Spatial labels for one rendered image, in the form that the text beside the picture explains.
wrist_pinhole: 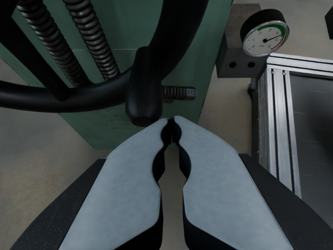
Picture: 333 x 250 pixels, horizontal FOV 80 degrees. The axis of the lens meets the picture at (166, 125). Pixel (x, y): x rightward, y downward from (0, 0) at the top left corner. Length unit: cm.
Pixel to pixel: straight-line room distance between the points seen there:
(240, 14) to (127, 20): 21
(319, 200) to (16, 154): 120
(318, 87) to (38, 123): 125
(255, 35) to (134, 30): 20
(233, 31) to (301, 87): 61
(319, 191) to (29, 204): 106
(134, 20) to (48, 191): 81
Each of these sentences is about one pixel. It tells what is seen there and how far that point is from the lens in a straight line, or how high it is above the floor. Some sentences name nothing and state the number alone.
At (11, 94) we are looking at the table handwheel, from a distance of 26.
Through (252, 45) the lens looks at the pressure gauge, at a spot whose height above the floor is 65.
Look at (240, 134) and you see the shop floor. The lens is 100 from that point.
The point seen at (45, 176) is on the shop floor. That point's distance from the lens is 104.
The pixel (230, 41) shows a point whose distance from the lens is 39.
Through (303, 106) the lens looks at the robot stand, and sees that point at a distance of 93.
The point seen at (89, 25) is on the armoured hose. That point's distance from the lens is 24.
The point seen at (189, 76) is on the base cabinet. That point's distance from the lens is 47.
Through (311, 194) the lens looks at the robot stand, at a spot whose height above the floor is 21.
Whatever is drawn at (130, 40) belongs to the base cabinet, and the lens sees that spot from 40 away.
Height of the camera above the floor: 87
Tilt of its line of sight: 64 degrees down
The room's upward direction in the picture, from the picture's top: 2 degrees counter-clockwise
